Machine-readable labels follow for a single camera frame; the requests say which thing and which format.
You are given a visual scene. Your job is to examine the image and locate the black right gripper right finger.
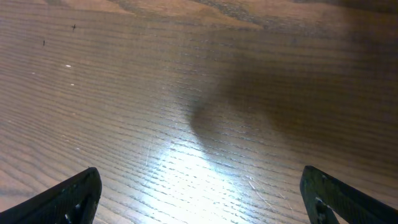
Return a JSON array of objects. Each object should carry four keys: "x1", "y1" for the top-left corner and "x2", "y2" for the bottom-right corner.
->
[{"x1": 300, "y1": 166, "x2": 397, "y2": 224}]

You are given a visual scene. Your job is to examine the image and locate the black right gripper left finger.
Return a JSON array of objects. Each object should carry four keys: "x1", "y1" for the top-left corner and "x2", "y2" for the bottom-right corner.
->
[{"x1": 1, "y1": 167, "x2": 102, "y2": 224}]

